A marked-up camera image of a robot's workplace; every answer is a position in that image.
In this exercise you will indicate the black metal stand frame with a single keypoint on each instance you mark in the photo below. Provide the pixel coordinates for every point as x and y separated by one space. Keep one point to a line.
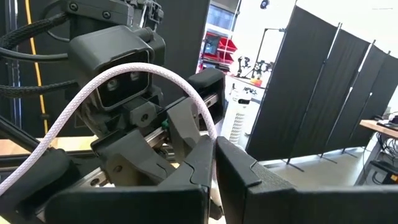
264 29

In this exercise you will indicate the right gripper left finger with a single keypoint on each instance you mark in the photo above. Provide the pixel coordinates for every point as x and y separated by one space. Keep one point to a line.
124 205

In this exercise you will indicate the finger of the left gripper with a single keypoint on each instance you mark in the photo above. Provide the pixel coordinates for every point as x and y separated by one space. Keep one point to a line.
130 161
185 124

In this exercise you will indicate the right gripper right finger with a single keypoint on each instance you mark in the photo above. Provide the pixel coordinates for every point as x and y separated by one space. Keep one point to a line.
311 205

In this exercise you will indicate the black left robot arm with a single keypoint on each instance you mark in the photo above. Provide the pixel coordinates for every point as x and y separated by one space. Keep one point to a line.
93 12

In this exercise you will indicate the black folding room divider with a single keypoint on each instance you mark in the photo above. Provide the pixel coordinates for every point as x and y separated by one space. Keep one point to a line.
295 93

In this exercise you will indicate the black spare robot arm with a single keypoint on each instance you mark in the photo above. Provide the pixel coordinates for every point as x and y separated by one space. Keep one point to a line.
258 67

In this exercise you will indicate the black aluminium rig frame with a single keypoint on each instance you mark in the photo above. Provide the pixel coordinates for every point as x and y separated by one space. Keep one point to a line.
18 134

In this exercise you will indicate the red bin shelf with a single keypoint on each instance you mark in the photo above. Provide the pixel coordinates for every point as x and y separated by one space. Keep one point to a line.
227 45

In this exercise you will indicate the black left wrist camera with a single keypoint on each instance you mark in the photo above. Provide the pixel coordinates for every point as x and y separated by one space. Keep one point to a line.
109 43

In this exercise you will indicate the wooden desk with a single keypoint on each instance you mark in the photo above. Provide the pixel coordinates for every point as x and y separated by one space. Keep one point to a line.
379 126

